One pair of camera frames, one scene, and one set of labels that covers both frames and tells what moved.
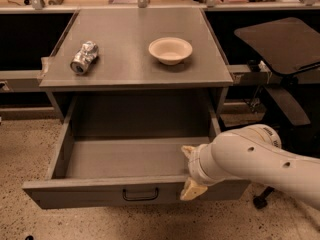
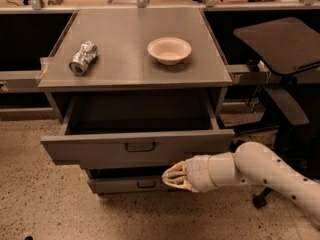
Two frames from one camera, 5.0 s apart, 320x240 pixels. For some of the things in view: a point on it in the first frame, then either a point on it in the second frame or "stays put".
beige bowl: x=170 y=50 stays put
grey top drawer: x=95 y=171 -> x=136 y=133
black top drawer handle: x=140 y=198 -> x=147 y=150
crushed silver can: x=84 y=57 stays put
